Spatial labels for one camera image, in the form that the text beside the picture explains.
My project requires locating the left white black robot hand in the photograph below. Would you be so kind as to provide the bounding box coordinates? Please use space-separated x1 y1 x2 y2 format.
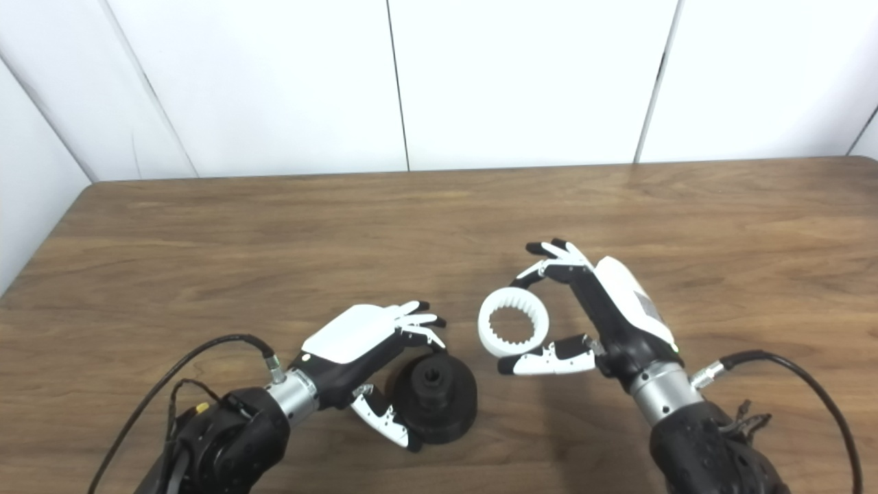
291 300 447 453

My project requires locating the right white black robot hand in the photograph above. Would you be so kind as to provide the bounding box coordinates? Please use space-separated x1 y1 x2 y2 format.
497 238 680 397

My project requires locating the round black part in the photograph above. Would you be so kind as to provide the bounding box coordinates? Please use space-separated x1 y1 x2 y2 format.
385 351 479 445

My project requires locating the white toothed ring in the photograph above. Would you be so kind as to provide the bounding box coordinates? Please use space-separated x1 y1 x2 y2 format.
477 286 550 359

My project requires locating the thin right arm wire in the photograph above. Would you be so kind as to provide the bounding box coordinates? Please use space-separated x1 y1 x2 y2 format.
715 399 774 441

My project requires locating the thin arm wire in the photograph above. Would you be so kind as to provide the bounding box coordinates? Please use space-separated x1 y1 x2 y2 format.
164 378 225 441
715 399 774 441

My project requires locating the thin left arm wire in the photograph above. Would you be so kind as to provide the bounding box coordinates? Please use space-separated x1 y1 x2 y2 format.
164 378 225 441

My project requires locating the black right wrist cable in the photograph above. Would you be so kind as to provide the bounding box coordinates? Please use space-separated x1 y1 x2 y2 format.
689 349 864 494

